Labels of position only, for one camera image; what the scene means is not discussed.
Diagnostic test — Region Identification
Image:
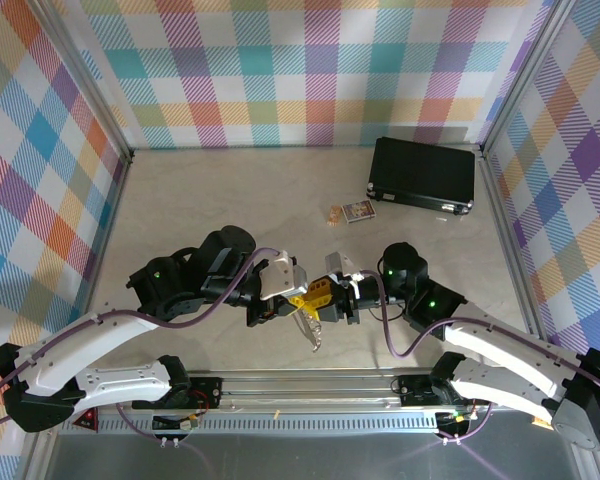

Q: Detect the silver metal chain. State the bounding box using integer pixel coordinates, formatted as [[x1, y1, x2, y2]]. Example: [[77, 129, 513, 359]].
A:
[[293, 303, 327, 354]]

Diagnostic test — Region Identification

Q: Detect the purple playing card box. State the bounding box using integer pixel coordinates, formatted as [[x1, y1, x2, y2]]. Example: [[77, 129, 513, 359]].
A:
[[340, 198, 379, 226]]

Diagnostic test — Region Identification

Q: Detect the black hard case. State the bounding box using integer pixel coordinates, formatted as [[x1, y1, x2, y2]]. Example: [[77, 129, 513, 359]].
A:
[[365, 136, 476, 216]]

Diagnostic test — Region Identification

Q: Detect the grey metal sheet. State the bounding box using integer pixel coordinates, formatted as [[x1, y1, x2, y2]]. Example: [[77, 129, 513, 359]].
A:
[[27, 432, 581, 480]]

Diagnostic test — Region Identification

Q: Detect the black connector hub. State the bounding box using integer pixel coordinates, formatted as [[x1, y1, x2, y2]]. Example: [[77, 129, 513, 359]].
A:
[[437, 410, 474, 435], [152, 413, 201, 434]]

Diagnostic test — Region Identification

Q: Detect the red triangle sticker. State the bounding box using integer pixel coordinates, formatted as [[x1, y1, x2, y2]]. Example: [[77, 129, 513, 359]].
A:
[[72, 408, 100, 432]]

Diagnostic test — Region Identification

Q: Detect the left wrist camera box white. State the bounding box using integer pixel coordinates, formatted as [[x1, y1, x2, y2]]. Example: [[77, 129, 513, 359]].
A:
[[258, 249, 309, 302]]

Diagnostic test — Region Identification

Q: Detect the aluminium mounting rail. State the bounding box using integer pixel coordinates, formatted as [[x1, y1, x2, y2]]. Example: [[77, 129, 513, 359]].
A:
[[69, 368, 561, 417]]

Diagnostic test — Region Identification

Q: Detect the aluminium side rail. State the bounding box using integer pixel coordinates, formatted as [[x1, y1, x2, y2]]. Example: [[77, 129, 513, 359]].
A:
[[77, 152, 134, 346], [479, 149, 549, 344]]

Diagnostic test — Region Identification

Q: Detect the slotted metal cable duct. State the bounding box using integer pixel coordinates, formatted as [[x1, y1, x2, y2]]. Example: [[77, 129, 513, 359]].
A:
[[94, 417, 441, 435]]

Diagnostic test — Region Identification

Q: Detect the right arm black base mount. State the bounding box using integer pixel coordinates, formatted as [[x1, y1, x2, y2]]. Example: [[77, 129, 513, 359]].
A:
[[397, 374, 491, 407]]

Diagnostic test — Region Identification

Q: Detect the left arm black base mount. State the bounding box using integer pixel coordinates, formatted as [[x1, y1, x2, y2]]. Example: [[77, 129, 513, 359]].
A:
[[131, 375, 225, 410]]

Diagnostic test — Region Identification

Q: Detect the aluminium frame post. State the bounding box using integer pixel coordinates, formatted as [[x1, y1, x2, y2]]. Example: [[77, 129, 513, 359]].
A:
[[27, 0, 135, 164], [477, 0, 581, 156]]

